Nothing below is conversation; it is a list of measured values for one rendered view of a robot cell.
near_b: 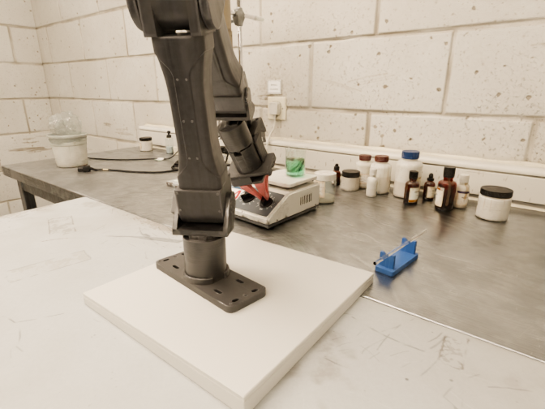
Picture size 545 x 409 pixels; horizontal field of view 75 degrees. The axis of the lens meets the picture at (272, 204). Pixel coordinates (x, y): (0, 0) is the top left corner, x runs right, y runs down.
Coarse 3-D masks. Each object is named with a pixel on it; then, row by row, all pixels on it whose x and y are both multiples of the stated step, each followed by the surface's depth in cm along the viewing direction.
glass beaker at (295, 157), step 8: (288, 144) 88; (296, 144) 89; (288, 152) 85; (296, 152) 85; (304, 152) 86; (288, 160) 86; (296, 160) 85; (304, 160) 86; (288, 168) 87; (296, 168) 86; (304, 168) 87; (288, 176) 87; (296, 176) 86
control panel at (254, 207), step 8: (272, 192) 83; (240, 200) 85; (256, 200) 83; (272, 200) 81; (280, 200) 80; (240, 208) 83; (248, 208) 82; (256, 208) 81; (264, 208) 80; (272, 208) 79; (264, 216) 78
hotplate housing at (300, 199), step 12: (288, 192) 82; (300, 192) 84; (312, 192) 88; (288, 204) 82; (300, 204) 85; (312, 204) 89; (240, 216) 84; (252, 216) 80; (276, 216) 79; (288, 216) 83
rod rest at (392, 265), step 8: (408, 248) 65; (392, 256) 59; (400, 256) 64; (408, 256) 64; (416, 256) 65; (384, 264) 60; (392, 264) 59; (400, 264) 61; (408, 264) 63; (384, 272) 60; (392, 272) 59
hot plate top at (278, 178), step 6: (276, 174) 90; (282, 174) 90; (306, 174) 90; (312, 174) 90; (270, 180) 85; (276, 180) 85; (282, 180) 85; (288, 180) 85; (294, 180) 85; (300, 180) 85; (306, 180) 86; (282, 186) 82; (288, 186) 82; (294, 186) 83
